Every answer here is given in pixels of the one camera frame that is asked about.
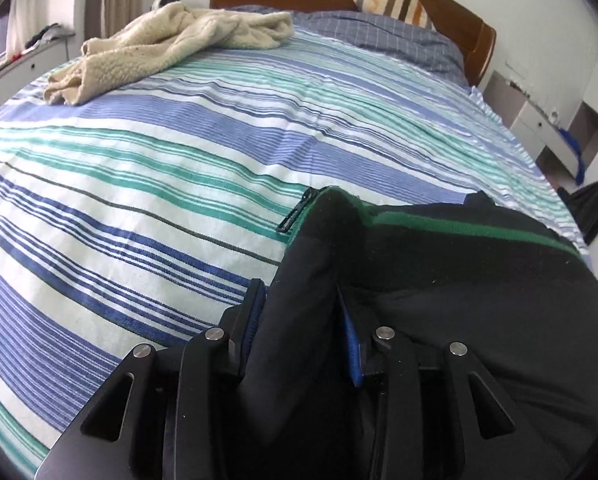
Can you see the brown striped pillow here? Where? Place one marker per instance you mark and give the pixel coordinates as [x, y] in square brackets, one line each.
[396, 5]

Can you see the black coat on chair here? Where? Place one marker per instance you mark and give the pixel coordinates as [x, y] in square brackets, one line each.
[596, 207]

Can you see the black padded jacket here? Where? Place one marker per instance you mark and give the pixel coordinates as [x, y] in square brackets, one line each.
[454, 285]

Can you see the white window cabinet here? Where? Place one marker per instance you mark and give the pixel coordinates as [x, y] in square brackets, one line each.
[24, 67]

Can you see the white desk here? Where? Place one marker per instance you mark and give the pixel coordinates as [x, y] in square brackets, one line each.
[534, 127]

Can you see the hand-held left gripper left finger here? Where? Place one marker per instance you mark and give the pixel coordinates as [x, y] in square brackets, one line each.
[253, 330]

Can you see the bed with striped sheet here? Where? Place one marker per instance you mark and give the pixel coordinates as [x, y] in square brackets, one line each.
[154, 170]

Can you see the blue cloth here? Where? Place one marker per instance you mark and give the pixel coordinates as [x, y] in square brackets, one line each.
[574, 152]

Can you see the beige fleece garment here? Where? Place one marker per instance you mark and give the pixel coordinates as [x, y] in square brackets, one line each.
[154, 45]

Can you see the blue checked pillow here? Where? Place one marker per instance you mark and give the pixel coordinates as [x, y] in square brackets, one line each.
[379, 35]

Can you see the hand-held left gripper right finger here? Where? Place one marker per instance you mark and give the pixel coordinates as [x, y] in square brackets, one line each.
[351, 350]

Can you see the white round device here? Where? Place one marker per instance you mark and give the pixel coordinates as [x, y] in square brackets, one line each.
[164, 0]

